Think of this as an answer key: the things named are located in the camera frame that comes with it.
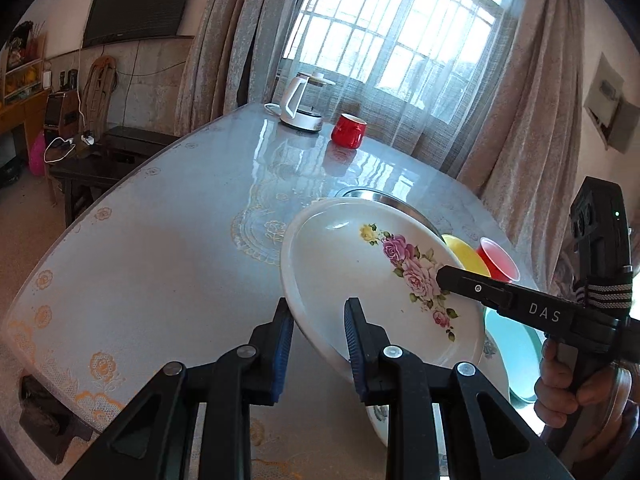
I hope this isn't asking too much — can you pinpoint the white rose pattern plate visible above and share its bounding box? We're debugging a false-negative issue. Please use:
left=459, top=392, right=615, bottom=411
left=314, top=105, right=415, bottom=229
left=280, top=197, right=485, bottom=380

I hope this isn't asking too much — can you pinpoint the red plastic bowl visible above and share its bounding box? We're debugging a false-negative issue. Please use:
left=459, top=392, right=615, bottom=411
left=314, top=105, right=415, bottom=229
left=476, top=237, right=521, bottom=283

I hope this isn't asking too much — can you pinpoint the yellow plastic bowl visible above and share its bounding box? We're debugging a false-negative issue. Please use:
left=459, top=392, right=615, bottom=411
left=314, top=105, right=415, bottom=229
left=442, top=234, right=490, bottom=278

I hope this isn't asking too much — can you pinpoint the stainless steel bowl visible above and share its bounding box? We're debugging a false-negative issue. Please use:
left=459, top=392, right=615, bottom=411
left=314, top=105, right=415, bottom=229
left=335, top=186, right=442, bottom=238

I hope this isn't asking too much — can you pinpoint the right hand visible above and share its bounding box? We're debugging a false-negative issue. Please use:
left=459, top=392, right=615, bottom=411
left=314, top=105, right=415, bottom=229
left=534, top=338, right=632, bottom=429

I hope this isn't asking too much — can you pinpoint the turquoise plastic plate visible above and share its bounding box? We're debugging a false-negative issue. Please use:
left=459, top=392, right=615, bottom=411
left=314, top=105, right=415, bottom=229
left=485, top=310, right=542, bottom=408

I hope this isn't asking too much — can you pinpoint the red ceramic mug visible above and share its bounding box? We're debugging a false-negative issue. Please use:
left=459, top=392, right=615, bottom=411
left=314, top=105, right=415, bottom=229
left=331, top=114, right=367, bottom=150

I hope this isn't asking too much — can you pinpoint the white glass electric kettle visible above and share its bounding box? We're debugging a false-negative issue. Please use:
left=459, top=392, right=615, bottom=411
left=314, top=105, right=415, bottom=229
left=264, top=72, right=336, bottom=133

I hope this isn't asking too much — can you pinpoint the dark low side table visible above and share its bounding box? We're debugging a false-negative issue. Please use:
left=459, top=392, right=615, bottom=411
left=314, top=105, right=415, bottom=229
left=49, top=126, right=178, bottom=226

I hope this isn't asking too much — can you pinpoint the white sheer window curtain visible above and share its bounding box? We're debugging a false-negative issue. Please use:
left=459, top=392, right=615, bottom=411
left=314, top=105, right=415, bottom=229
left=276, top=0, right=521, bottom=176

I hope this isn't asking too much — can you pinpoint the wooden cabinet with shelf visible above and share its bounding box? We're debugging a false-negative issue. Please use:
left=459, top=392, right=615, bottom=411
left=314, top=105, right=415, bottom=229
left=1, top=21, right=49, bottom=183

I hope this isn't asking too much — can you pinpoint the black wall television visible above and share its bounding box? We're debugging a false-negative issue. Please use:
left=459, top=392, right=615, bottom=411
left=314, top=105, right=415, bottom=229
left=82, top=0, right=186, bottom=48

